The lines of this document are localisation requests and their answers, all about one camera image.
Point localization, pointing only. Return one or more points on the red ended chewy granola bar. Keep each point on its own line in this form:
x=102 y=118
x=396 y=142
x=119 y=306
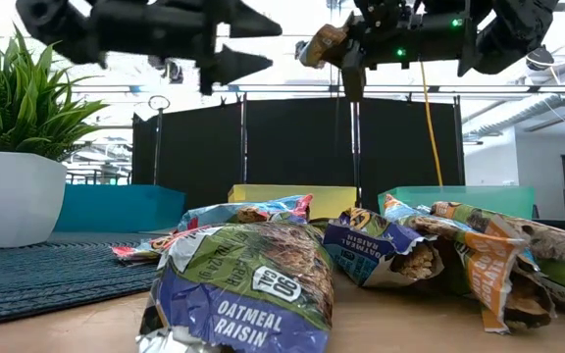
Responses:
x=135 y=252

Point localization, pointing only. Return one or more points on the dark round woven placemat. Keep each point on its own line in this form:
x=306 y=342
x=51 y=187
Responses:
x=42 y=274

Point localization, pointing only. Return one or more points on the metal railing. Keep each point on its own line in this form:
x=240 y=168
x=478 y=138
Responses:
x=96 y=172

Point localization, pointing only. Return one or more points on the blue brown granola bar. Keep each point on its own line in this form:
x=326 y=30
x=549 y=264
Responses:
x=557 y=240

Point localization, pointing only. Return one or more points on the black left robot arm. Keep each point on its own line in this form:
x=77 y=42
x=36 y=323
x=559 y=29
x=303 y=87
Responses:
x=57 y=29

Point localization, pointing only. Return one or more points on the blue plastic bin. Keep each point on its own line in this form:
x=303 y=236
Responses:
x=120 y=208

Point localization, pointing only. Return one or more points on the black ceiling spotlight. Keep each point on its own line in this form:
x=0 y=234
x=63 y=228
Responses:
x=540 y=58
x=175 y=73

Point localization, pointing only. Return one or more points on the yellow translucent plastic bin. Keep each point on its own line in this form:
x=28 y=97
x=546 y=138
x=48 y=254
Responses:
x=331 y=201

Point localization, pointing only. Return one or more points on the green artificial plant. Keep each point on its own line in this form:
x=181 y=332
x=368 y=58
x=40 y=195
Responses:
x=13 y=98

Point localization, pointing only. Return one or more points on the white plant pot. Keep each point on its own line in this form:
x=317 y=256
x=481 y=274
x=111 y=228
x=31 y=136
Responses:
x=13 y=196

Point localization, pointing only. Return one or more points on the green brown granola bar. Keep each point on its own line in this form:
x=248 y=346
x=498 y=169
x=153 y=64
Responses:
x=322 y=46

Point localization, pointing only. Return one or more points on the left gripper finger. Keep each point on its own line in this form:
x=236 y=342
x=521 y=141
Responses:
x=250 y=22
x=241 y=65

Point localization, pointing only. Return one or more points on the blue chewy granola bar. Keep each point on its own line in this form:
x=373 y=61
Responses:
x=292 y=206
x=223 y=215

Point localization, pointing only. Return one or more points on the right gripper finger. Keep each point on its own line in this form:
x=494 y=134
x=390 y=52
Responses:
x=348 y=56
x=351 y=32

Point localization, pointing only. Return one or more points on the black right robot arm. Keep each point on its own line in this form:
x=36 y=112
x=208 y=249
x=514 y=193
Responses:
x=508 y=29

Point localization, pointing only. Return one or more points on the black partition screen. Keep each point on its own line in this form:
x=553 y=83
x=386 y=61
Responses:
x=292 y=147

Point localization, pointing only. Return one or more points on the teal translucent plastic bin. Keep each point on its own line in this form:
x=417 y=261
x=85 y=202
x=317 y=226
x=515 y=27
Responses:
x=483 y=198

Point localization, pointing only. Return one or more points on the purple green oatmeal raisin bar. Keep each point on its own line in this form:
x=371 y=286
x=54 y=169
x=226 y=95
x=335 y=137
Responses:
x=361 y=245
x=243 y=274

